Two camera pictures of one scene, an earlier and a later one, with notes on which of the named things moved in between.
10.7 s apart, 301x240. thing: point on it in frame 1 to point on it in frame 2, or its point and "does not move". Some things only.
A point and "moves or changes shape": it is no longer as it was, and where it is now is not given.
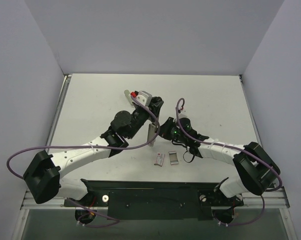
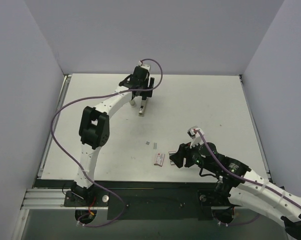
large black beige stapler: x=151 y=133 moves or changes shape
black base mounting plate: x=120 y=199 does not move
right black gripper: x=168 y=128 to x=183 y=155
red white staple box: x=159 y=159 does not move
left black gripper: x=153 y=106 to x=142 y=92
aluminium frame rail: x=56 y=203 does not move
